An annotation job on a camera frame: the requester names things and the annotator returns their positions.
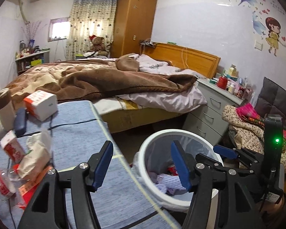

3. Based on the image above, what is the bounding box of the white orange square box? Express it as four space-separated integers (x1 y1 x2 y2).
23 90 58 122

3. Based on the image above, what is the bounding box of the clear plastic bottle red label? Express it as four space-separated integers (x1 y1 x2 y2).
0 169 26 209

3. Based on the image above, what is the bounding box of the patterned window curtain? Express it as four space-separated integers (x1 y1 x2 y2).
66 0 118 60

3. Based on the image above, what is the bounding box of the brown teddy bear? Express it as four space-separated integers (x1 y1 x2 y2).
89 35 108 57

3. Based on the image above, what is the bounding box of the brown fleece blanket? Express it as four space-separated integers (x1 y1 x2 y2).
5 53 198 103

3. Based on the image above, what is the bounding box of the pink plaid cloth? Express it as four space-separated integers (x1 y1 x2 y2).
236 103 286 144

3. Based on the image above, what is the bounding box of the crumpled white paper bag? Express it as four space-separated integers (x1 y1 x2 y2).
17 128 52 180

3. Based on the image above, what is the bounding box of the blue grey table cloth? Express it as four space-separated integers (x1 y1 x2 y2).
0 100 182 229

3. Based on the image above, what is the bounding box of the red orange flat packet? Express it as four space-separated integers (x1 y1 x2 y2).
18 166 53 205

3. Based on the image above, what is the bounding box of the dark blue glasses case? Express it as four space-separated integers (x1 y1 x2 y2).
14 108 27 136

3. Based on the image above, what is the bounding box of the orange wooden wardrobe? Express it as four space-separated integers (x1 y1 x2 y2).
110 0 157 58

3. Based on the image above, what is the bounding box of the small red white milk carton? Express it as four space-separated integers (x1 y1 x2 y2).
0 130 26 164

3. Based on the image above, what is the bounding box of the red jar on nightstand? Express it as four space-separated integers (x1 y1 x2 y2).
217 76 228 90

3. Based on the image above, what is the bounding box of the brown beige cup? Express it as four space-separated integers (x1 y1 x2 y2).
0 88 16 131

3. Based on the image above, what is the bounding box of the white round trash bin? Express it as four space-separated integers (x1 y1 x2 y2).
131 129 223 212

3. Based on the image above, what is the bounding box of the pink bed quilt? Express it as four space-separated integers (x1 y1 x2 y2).
116 53 207 114

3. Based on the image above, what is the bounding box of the cluttered side shelf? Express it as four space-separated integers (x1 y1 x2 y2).
15 39 51 76

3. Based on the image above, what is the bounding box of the red drink can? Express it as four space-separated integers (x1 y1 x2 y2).
167 164 178 176

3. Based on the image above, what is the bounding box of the grey drawer nightstand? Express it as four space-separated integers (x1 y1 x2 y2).
182 79 245 146

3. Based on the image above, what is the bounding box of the floral quilted jacket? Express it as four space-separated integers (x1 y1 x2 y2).
221 104 286 173

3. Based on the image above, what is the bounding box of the wooden headboard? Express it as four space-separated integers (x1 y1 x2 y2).
142 43 221 78

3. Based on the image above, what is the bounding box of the white purple carton box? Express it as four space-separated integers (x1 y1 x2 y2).
148 172 187 196

